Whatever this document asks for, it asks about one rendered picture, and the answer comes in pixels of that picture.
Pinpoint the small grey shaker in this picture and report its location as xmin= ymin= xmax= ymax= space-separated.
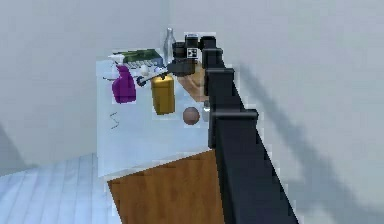
xmin=202 ymin=99 xmax=212 ymax=123

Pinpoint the clear glass bottle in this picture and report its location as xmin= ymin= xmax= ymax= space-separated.
xmin=162 ymin=27 xmax=177 ymax=66

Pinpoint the green and grey box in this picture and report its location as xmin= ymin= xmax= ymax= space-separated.
xmin=112 ymin=48 xmax=165 ymax=70

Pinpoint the brown wooden board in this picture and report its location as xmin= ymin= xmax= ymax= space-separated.
xmin=175 ymin=61 xmax=210 ymax=103

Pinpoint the wooden cupboard with white worktop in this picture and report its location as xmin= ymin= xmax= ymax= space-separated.
xmin=95 ymin=49 xmax=228 ymax=224

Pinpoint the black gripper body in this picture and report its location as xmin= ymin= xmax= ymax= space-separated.
xmin=166 ymin=41 xmax=198 ymax=77

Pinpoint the yellow soap dispenser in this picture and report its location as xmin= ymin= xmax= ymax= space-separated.
xmin=150 ymin=73 xmax=177 ymax=116

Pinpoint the purple spray bottle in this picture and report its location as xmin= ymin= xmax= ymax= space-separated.
xmin=107 ymin=54 xmax=138 ymax=105

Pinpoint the brown round ball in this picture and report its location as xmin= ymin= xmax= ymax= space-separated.
xmin=182 ymin=106 xmax=202 ymax=127

